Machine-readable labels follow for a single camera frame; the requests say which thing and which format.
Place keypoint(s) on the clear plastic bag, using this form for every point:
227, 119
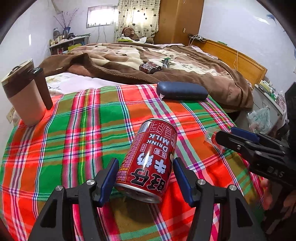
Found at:
260, 120

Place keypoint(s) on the cluttered shelf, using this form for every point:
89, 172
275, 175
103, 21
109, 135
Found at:
62, 47

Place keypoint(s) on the white nightstand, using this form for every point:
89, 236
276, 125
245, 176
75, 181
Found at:
266, 102

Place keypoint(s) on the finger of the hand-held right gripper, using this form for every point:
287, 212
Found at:
233, 142
245, 133

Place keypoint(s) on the patterned curtain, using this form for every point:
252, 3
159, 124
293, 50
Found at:
138, 14

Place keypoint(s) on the wooden wardrobe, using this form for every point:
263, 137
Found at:
180, 20

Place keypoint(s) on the window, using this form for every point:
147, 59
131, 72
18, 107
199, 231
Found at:
101, 16

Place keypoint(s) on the blue vase with branches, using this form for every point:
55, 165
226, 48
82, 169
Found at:
67, 30

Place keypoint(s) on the navy glasses case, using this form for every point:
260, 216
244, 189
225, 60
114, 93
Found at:
182, 90

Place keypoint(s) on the small green box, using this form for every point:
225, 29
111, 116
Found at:
167, 62

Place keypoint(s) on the beige wall socket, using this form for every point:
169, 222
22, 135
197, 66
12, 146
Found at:
10, 115

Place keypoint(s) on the plaid cloth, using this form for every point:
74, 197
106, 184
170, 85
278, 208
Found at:
69, 139

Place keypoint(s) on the blue wall sticker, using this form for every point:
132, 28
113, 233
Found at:
271, 18

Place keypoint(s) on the red drink can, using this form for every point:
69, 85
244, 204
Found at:
148, 162

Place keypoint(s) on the person's right hand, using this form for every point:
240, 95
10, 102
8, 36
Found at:
268, 194

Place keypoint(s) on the white floral bed sheet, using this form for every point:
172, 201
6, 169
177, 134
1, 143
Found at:
76, 81

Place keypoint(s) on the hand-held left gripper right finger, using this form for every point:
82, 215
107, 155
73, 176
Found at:
182, 183

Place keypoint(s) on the brown teddy bear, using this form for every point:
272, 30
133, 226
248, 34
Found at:
129, 32

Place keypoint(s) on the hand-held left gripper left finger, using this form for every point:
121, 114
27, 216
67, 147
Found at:
108, 183

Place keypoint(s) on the brown glossy object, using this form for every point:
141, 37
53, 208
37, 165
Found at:
148, 67

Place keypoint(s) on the wooden headboard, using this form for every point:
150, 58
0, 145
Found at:
245, 62

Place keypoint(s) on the brown patterned blanket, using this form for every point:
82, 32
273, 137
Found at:
208, 76

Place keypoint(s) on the clear plastic wrapper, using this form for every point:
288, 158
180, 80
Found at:
211, 141

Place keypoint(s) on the pink mug brown lid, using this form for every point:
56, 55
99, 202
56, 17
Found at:
25, 102

